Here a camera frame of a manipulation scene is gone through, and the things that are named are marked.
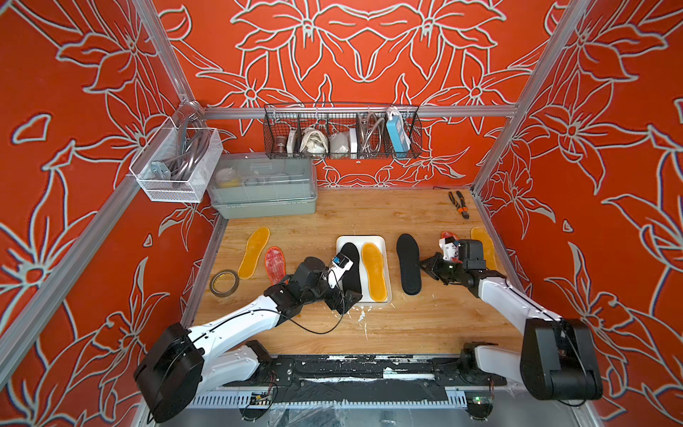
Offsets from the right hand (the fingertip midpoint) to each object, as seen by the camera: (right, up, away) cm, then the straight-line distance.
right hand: (413, 262), depth 86 cm
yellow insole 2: (-57, +5, +15) cm, 59 cm away
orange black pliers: (+29, +18, +25) cm, 42 cm away
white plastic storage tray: (-17, +6, +16) cm, 24 cm away
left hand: (-21, -6, -7) cm, 23 cm away
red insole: (-48, -3, +9) cm, 49 cm away
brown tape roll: (-63, -11, +2) cm, 64 cm away
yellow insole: (-12, -1, +10) cm, 16 cm away
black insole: (-20, -6, +4) cm, 21 cm away
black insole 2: (0, +1, +4) cm, 5 cm away
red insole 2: (+19, +8, +18) cm, 27 cm away
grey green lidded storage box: (-61, +27, +13) cm, 68 cm away
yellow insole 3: (+32, +8, +18) cm, 37 cm away
